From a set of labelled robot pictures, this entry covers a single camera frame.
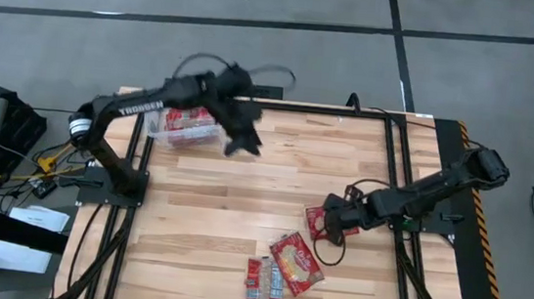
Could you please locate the clear plastic bin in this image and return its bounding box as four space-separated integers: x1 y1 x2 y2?
142 89 232 157

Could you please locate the black aluminium table frame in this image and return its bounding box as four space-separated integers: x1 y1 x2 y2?
53 80 485 299

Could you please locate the black floor power strip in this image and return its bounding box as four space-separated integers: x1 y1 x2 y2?
251 83 285 102

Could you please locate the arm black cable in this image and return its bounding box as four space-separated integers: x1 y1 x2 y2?
309 173 392 273
172 50 301 95

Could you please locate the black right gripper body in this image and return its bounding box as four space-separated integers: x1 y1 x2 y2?
322 187 379 233

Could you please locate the yellow cable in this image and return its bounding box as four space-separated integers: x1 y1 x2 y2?
0 127 95 189

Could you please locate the black plastic crate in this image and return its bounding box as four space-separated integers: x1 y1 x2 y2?
0 85 52 193

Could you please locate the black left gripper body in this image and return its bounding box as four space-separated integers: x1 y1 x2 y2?
208 62 267 138

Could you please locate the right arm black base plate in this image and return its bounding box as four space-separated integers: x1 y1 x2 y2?
383 190 461 237

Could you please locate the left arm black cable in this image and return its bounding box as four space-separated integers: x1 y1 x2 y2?
172 50 301 95

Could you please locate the black desk edge bar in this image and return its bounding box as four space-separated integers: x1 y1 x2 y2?
0 209 70 255

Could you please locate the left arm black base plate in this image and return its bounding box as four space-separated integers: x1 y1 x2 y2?
75 163 151 210

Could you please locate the black panel with hazard stripe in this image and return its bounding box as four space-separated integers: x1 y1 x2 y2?
417 117 531 299

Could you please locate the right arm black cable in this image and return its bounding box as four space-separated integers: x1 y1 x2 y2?
309 173 392 273

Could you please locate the small black power adapter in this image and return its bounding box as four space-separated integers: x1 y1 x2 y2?
30 178 59 201

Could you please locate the white paper sheet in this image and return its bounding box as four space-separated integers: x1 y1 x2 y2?
0 239 54 276
7 202 71 235

